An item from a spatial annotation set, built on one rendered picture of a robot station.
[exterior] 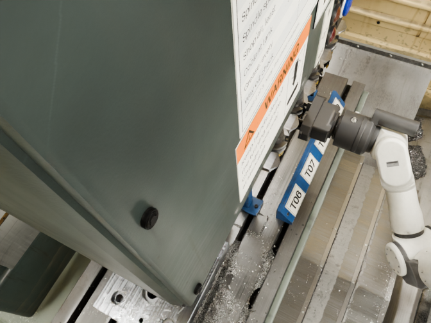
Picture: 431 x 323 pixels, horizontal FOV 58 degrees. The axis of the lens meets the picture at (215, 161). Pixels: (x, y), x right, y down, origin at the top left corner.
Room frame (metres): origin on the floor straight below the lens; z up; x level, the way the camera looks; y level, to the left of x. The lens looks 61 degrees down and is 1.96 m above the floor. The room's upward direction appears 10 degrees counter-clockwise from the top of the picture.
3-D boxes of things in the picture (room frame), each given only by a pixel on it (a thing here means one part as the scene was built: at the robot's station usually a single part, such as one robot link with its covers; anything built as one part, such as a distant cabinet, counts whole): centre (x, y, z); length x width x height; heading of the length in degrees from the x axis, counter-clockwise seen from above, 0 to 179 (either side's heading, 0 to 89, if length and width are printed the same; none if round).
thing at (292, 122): (0.49, -0.17, 1.21); 0.07 x 0.05 x 0.01; 53
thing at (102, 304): (0.25, 0.18, 0.97); 0.29 x 0.23 x 0.05; 143
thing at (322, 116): (0.47, -0.28, 1.18); 0.13 x 0.12 x 0.10; 143
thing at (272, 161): (0.40, -0.11, 1.21); 0.07 x 0.05 x 0.01; 53
